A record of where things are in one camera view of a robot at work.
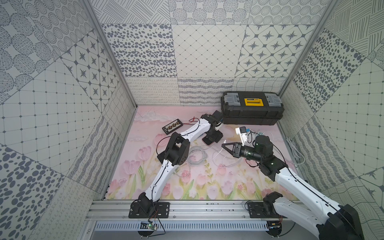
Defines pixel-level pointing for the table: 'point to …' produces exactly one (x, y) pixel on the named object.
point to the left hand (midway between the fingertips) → (211, 131)
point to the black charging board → (172, 126)
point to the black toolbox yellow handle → (251, 108)
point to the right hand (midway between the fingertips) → (222, 146)
